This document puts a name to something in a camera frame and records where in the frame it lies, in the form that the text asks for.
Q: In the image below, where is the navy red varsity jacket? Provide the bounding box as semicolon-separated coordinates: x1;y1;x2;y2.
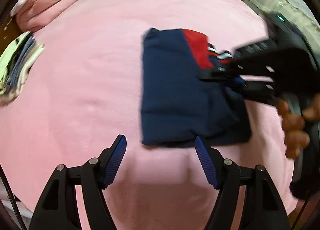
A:
141;28;251;148

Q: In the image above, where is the stack of folded clothes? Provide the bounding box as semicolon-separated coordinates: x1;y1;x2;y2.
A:
1;31;44;106

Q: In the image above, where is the person's right hand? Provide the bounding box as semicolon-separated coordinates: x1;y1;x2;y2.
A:
276;94;320;160

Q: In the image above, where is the pink plush bed blanket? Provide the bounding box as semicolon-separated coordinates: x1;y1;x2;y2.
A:
0;0;296;230

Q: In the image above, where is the dark wooden headboard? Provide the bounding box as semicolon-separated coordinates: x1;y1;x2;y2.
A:
0;13;22;54

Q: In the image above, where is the folded pink quilt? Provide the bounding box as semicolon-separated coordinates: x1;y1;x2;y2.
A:
16;0;78;32

